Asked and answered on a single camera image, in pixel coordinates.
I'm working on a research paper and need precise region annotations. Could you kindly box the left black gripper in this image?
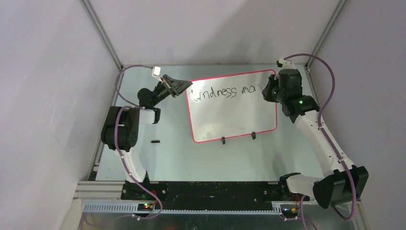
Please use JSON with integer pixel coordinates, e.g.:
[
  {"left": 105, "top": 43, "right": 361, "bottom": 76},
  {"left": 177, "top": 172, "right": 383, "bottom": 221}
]
[{"left": 151, "top": 75, "right": 192, "bottom": 107}]

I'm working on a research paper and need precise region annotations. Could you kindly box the pink framed whiteboard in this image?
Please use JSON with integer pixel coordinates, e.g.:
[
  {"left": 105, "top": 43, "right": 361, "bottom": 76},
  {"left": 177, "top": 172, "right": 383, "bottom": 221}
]
[{"left": 186, "top": 69, "right": 278, "bottom": 143}]

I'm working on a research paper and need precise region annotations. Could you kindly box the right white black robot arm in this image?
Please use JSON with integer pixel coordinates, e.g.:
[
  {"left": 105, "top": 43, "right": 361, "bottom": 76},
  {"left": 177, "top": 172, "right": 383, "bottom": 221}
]
[{"left": 261, "top": 69, "right": 369, "bottom": 209}]

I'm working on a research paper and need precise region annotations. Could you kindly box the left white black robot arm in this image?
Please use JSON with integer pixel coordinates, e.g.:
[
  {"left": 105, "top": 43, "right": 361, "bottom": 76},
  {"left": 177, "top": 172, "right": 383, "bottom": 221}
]
[{"left": 101, "top": 74, "right": 193, "bottom": 200}]

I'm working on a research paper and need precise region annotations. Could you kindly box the left circuit board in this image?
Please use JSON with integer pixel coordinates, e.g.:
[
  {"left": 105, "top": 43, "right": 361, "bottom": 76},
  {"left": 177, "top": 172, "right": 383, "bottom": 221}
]
[{"left": 137, "top": 203, "right": 155, "bottom": 212}]

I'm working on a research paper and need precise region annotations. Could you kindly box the circuit board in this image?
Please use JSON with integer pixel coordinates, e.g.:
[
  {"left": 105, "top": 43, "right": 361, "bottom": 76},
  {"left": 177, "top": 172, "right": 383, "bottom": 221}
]
[
  {"left": 282, "top": 208, "right": 300, "bottom": 219},
  {"left": 137, "top": 203, "right": 155, "bottom": 212}
]

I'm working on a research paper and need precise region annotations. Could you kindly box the right circuit board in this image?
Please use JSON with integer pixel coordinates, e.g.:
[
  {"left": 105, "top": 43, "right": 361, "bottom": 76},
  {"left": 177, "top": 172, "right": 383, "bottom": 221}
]
[{"left": 282, "top": 208, "right": 300, "bottom": 219}]

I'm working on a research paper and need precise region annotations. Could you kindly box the white object at corner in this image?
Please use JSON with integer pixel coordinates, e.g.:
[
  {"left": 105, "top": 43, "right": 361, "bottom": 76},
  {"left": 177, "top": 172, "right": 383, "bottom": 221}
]
[{"left": 59, "top": 199, "right": 83, "bottom": 230}]

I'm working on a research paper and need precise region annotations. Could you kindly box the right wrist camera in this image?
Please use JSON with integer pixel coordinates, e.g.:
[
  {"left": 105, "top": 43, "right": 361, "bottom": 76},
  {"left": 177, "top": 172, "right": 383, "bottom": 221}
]
[{"left": 276, "top": 58, "right": 297, "bottom": 74}]

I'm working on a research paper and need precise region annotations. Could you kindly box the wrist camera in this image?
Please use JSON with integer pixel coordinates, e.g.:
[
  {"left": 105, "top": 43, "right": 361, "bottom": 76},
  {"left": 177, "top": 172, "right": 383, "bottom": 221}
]
[
  {"left": 276, "top": 58, "right": 297, "bottom": 74},
  {"left": 152, "top": 66, "right": 161, "bottom": 81}
]

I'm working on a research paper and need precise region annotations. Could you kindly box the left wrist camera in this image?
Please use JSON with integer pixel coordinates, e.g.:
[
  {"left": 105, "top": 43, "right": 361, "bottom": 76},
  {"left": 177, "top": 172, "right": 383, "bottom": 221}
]
[{"left": 152, "top": 66, "right": 161, "bottom": 81}]

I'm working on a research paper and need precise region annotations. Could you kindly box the wire whiteboard stand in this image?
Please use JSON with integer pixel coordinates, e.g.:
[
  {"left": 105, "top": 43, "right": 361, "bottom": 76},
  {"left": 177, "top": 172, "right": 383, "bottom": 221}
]
[{"left": 220, "top": 132, "right": 257, "bottom": 145}]

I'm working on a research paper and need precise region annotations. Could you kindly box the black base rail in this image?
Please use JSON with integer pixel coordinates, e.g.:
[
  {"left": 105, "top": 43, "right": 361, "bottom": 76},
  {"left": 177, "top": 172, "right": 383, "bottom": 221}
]
[{"left": 121, "top": 181, "right": 301, "bottom": 211}]

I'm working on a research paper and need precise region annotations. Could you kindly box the aluminium frame profile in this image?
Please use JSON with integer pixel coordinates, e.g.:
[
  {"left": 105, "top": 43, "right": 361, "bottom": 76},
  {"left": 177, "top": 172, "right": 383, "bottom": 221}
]
[{"left": 73, "top": 181, "right": 124, "bottom": 202}]

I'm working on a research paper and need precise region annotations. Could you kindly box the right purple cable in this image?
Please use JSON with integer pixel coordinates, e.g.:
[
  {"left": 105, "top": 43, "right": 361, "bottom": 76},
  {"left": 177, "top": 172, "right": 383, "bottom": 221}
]
[{"left": 283, "top": 53, "right": 358, "bottom": 230}]

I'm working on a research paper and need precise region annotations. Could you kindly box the purple cable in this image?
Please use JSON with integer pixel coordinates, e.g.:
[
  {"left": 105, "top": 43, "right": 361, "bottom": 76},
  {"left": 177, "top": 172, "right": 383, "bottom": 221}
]
[
  {"left": 113, "top": 65, "right": 164, "bottom": 230},
  {"left": 283, "top": 53, "right": 358, "bottom": 230}
]

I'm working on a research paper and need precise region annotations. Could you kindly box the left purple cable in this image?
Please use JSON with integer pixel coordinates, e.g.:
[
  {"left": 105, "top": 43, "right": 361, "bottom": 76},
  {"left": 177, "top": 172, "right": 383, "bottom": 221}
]
[{"left": 113, "top": 65, "right": 164, "bottom": 230}]

